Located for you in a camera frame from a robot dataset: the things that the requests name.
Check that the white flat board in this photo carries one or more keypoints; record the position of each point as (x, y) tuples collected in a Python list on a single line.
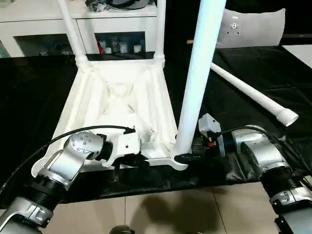
[(299, 53)]

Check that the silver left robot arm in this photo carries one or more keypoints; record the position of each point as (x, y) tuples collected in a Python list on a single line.
[(68, 158)]

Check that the white plastic table leg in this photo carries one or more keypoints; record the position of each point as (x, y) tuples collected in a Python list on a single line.
[(73, 36), (161, 31), (251, 90), (200, 73)]

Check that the dark clutter pile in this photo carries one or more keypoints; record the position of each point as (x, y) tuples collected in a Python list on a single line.
[(97, 6)]

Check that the white plastic table top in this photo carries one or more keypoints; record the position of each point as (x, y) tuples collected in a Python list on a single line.
[(117, 78)]

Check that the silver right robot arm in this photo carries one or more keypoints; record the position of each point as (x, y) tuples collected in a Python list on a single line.
[(268, 156)]

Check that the white sideboard with glass doors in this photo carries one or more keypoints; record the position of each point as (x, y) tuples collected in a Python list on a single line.
[(48, 24)]

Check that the grey cushion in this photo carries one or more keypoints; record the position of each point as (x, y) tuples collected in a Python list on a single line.
[(256, 26)]

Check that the grey rounded bag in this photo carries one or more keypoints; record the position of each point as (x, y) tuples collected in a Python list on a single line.
[(131, 3)]

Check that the black work mat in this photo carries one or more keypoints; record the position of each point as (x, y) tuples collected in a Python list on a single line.
[(256, 80)]

